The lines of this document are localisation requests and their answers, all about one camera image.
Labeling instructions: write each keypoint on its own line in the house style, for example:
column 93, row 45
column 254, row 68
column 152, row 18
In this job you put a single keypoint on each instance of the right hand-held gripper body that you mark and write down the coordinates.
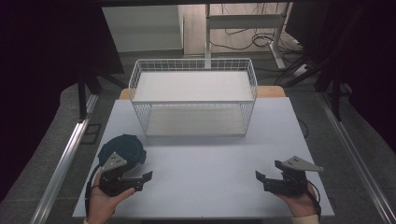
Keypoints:
column 292, row 179

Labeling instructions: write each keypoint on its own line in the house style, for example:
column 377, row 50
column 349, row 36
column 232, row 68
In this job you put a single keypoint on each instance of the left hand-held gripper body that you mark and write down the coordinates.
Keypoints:
column 113, row 174

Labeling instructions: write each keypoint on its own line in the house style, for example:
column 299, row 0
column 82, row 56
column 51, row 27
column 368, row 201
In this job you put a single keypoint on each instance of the person's right hand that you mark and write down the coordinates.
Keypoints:
column 300, row 203

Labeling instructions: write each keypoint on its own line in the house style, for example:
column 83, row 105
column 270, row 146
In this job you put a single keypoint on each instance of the person's left hand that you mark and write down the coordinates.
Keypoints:
column 102, row 203

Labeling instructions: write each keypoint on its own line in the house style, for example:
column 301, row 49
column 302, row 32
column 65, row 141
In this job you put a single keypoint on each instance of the black metal stand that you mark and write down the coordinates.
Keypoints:
column 82, row 99
column 336, row 93

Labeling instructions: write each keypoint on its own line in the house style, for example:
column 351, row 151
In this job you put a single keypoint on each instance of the white power strip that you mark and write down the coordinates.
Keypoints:
column 301, row 70

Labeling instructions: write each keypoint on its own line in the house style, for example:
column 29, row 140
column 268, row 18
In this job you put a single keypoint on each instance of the white cabinet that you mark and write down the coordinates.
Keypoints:
column 143, row 28

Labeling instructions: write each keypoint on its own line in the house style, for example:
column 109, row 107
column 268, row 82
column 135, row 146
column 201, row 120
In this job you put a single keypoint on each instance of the aluminium rail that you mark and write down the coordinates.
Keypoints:
column 355, row 155
column 62, row 165

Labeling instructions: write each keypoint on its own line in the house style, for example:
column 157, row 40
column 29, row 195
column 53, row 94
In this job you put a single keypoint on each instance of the white desk frame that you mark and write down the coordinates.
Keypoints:
column 246, row 21

